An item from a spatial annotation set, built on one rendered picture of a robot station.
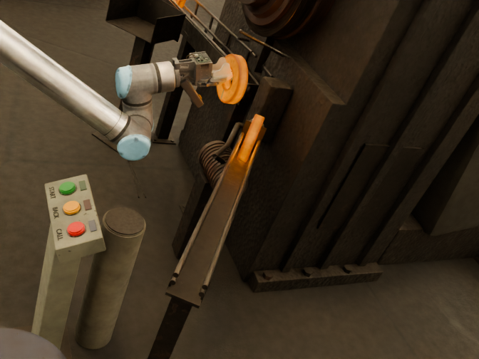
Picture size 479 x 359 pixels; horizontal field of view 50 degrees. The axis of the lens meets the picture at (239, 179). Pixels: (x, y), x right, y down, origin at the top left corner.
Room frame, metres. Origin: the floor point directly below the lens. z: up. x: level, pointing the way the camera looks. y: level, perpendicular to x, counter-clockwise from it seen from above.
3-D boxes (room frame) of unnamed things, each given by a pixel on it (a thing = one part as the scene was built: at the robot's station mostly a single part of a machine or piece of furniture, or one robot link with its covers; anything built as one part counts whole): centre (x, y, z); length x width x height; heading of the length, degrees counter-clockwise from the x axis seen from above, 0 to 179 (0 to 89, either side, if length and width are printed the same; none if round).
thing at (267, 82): (1.75, 0.00, 0.68); 0.11 x 0.08 x 0.24; 126
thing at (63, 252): (0.95, 0.35, 0.31); 0.24 x 0.16 x 0.62; 36
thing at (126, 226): (1.08, 0.25, 0.26); 0.12 x 0.12 x 0.52
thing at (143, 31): (2.21, 0.67, 0.36); 0.26 x 0.20 x 0.72; 71
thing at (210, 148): (1.59, 0.07, 0.27); 0.22 x 0.13 x 0.53; 36
